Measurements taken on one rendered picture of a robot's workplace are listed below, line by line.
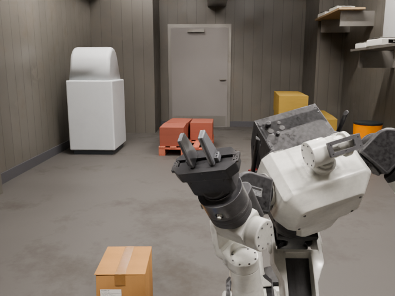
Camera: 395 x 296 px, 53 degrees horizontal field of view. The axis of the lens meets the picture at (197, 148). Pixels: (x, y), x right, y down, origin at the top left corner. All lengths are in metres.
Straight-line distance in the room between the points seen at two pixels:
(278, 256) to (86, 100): 4.87
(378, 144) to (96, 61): 5.10
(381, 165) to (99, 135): 5.07
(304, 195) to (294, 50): 7.82
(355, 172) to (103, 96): 4.99
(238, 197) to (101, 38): 7.37
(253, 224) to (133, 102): 7.15
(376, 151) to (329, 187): 0.18
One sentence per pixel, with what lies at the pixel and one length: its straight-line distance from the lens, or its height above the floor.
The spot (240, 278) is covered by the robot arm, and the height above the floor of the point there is 0.81.
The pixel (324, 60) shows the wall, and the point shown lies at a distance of 7.81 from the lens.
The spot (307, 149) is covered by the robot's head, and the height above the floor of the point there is 1.06.
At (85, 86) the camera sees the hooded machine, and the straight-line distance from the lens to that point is 5.88.
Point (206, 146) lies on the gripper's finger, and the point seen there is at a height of 1.12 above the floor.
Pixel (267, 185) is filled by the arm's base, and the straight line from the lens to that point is 1.02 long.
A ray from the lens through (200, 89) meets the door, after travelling 8.56.
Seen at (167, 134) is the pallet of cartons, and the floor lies 0.32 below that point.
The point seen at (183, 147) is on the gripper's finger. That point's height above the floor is 1.12.
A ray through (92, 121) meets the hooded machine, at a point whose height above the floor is 0.49.
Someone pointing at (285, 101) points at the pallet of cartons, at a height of 0.76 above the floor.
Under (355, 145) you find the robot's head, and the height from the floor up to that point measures 1.07.
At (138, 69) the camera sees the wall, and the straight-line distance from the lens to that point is 7.80.
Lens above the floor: 1.24
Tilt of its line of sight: 11 degrees down
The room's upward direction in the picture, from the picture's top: straight up
